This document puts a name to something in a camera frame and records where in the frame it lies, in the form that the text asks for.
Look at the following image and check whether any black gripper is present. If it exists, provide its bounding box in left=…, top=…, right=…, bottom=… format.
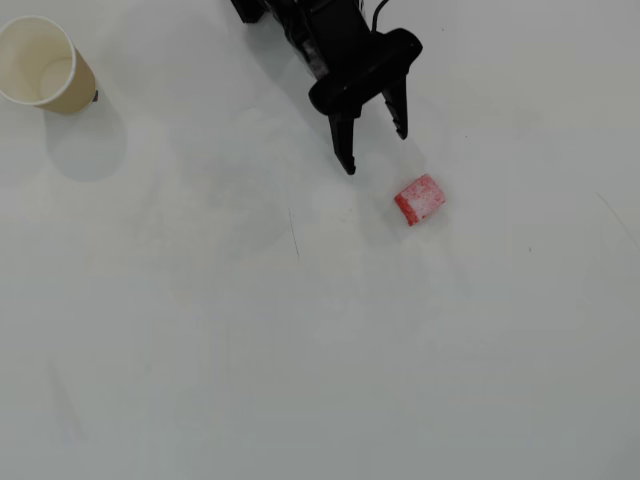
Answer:
left=283, top=0, right=411, bottom=177

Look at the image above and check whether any red white foam cube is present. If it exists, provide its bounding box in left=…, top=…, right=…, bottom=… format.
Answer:
left=393, top=172, right=448, bottom=228

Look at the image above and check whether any beige paper cup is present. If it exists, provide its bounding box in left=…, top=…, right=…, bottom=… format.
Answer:
left=0, top=14, right=97, bottom=116

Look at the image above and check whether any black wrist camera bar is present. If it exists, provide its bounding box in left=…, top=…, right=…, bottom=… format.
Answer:
left=307, top=27, right=425, bottom=114

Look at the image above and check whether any black cable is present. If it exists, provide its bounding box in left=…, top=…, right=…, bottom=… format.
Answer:
left=369, top=0, right=392, bottom=34

